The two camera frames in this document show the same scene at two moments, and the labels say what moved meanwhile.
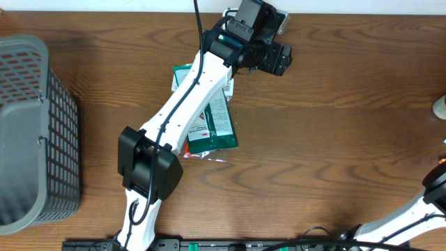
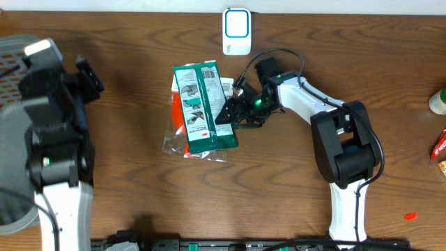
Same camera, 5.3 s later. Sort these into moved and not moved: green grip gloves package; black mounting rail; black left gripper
Moved: black left gripper
Not moved: green grip gloves package; black mounting rail
